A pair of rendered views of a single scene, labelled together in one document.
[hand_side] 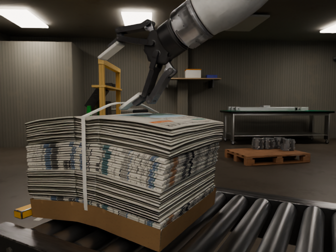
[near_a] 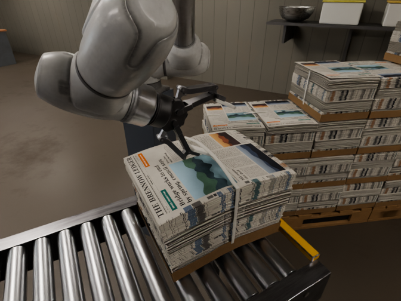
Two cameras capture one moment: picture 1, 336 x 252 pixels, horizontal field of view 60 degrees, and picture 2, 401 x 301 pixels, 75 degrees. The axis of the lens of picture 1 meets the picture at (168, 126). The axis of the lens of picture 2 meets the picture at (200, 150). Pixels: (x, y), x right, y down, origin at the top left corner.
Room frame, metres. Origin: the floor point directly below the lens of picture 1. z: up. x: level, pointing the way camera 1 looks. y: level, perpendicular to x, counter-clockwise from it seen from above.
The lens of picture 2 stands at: (1.02, -0.42, 1.43)
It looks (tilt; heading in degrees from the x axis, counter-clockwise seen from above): 31 degrees down; 122
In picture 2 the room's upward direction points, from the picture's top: straight up
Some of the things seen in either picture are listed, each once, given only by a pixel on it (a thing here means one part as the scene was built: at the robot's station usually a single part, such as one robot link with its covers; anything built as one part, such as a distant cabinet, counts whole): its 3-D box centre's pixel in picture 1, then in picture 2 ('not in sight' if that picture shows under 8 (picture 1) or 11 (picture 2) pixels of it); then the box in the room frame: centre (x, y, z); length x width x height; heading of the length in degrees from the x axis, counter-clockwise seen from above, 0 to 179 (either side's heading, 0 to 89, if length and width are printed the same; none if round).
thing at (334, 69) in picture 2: not in sight; (333, 68); (0.85, 1.24, 1.06); 0.37 x 0.29 x 0.01; 132
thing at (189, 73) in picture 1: (192, 74); not in sight; (8.11, -0.68, 1.87); 0.42 x 0.35 x 0.24; 94
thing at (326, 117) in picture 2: not in sight; (324, 104); (0.85, 1.23, 0.86); 0.38 x 0.29 x 0.04; 132
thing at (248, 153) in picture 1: (265, 149); not in sight; (5.49, -1.86, 0.19); 1.33 x 0.92 x 0.37; 108
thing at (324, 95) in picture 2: not in sight; (328, 89); (0.85, 1.24, 0.95); 0.38 x 0.29 x 0.23; 132
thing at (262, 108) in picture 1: (274, 124); not in sight; (7.91, -2.90, 0.50); 2.79 x 1.06 x 1.01; 94
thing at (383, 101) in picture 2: not in sight; (375, 87); (1.08, 1.42, 0.95); 0.38 x 0.29 x 0.23; 130
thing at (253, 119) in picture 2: not in sight; (290, 166); (0.75, 1.15, 0.42); 1.17 x 0.39 x 0.83; 40
